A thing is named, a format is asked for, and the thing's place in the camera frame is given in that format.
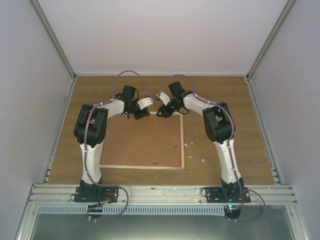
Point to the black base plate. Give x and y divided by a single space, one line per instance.
95 194
217 195

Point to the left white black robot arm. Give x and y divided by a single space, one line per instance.
90 130

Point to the blue wooden picture frame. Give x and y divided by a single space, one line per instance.
182 150

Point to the aluminium front rail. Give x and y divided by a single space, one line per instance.
184 195

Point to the grey slotted cable duct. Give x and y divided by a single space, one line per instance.
134 210

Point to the right aluminium corner post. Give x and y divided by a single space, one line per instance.
289 4

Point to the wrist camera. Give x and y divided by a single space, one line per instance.
145 103
163 97

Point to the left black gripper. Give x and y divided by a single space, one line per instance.
142 114

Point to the left aluminium corner post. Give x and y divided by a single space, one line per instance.
52 36

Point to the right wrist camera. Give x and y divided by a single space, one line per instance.
163 97

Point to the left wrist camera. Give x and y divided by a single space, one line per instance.
145 103

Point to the aluminium corner post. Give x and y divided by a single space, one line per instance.
52 36
289 4

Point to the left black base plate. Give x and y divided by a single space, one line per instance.
95 194

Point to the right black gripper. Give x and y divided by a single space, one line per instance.
165 112

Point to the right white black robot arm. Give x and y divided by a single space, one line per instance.
219 128

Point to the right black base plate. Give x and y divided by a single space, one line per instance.
217 195

